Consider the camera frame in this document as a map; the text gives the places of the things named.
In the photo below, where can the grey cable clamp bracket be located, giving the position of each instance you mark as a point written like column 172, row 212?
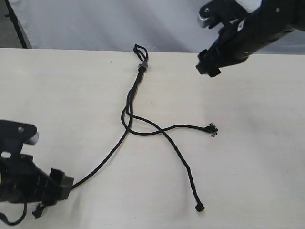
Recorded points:
column 143, row 66

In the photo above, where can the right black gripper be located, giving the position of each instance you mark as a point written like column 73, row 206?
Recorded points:
column 233, row 46

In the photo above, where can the grey fabric backdrop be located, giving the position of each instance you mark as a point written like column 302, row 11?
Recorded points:
column 114, row 25

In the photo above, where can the black backdrop frame pole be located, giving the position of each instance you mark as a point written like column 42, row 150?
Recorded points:
column 17, row 27

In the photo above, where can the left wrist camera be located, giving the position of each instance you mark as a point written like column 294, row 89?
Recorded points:
column 13, row 135

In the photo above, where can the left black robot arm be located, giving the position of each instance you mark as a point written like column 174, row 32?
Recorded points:
column 21, row 181

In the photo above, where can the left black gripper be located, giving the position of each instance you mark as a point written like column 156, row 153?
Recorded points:
column 21, row 181

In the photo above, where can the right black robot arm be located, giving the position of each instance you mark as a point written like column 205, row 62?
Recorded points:
column 274, row 19

